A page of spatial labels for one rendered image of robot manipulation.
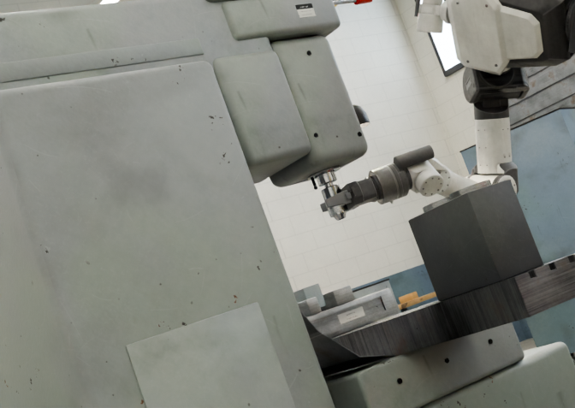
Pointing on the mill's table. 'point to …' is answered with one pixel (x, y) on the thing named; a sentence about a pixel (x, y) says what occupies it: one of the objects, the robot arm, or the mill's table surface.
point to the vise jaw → (338, 298)
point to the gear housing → (281, 16)
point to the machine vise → (349, 313)
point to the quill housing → (318, 109)
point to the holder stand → (474, 239)
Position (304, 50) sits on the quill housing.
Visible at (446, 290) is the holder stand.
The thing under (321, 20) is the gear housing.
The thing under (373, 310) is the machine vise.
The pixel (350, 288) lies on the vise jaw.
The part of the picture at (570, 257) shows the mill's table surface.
